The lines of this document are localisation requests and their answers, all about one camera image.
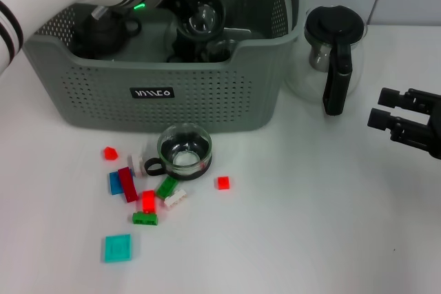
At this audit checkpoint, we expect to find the grey perforated storage bin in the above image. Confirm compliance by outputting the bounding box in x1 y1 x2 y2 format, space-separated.
22 0 307 135

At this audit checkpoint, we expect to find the glass carafe black lid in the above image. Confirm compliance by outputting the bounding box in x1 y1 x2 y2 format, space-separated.
284 4 369 116

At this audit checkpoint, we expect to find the glass teacup black sleeve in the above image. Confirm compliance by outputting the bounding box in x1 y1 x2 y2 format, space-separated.
175 0 227 39
144 123 213 182
201 37 239 63

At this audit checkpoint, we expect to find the bright red sloped brick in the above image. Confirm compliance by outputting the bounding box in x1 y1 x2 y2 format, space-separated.
141 189 156 214

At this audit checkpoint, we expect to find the green toy brick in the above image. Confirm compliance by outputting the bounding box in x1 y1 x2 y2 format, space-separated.
156 176 179 200
132 211 160 227

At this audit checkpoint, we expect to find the black clay teapot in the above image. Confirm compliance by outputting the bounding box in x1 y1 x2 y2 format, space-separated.
72 14 143 59

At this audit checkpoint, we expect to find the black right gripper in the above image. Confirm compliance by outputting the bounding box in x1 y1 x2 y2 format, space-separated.
367 87 441 161

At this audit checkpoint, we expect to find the teal square toy plate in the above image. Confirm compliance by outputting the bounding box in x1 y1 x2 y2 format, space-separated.
104 234 133 264

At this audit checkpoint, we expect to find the blue toy brick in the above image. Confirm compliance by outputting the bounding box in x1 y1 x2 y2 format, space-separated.
109 171 125 196

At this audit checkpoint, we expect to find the dark red toy brick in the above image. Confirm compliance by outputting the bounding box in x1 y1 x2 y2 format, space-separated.
117 167 139 204

